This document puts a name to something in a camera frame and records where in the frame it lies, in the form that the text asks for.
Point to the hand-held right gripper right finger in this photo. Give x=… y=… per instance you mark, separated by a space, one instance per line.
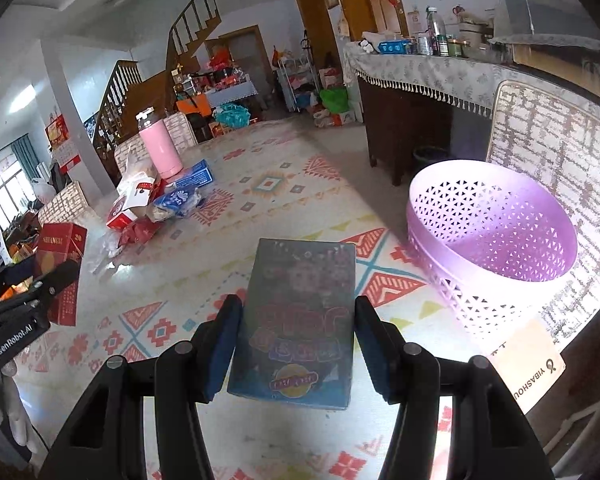
x=375 y=345

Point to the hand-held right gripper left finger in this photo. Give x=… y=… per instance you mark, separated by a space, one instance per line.
x=225 y=345

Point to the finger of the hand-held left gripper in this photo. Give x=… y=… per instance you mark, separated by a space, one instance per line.
x=57 y=280

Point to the red cigarette carton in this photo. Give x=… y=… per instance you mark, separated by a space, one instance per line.
x=60 y=245

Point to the dark printed cardboard box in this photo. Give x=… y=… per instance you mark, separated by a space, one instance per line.
x=295 y=320

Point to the purple perforated plastic basket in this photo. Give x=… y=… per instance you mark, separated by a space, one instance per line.
x=440 y=280

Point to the red plastic bag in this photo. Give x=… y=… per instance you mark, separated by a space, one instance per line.
x=137 y=230

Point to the person's left hand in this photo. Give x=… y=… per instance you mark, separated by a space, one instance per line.
x=17 y=410

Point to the clear plastic wrapper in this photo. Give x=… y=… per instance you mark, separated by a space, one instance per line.
x=102 y=252

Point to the chair back with woven cover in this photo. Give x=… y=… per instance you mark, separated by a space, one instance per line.
x=67 y=202
x=180 y=132

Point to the blue window curtain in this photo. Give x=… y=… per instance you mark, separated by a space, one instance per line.
x=24 y=157

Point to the blue and white packet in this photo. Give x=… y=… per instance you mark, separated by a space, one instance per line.
x=177 y=201

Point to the beige label tag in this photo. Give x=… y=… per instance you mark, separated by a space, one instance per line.
x=525 y=360

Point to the patterned table cover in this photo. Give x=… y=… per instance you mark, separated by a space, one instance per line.
x=280 y=200

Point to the pink insulated bottle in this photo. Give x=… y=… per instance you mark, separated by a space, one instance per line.
x=160 y=150

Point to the black waste bin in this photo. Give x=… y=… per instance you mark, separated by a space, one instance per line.
x=430 y=156

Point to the wooden staircase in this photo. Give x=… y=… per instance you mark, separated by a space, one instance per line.
x=125 y=90

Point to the dark wooden cabinet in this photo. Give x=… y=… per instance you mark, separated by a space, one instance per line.
x=395 y=120

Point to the teal plastic bag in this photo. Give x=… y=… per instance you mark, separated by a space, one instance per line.
x=232 y=116

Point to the green plastic bag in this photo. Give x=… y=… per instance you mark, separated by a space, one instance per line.
x=334 y=100

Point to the metal storage rack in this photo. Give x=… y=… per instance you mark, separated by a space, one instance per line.
x=297 y=85

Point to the large chair with woven cover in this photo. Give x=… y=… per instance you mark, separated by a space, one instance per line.
x=555 y=130

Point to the fringed grey tablecloth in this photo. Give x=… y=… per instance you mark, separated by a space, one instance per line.
x=430 y=70

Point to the blue wet wipes pack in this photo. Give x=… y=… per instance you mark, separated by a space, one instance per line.
x=394 y=47

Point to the tall glass bottle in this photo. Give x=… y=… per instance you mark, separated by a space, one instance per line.
x=433 y=30

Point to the mesh food cover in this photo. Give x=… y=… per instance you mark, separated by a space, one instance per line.
x=545 y=20

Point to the red wall calendar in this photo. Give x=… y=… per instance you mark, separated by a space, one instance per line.
x=60 y=140

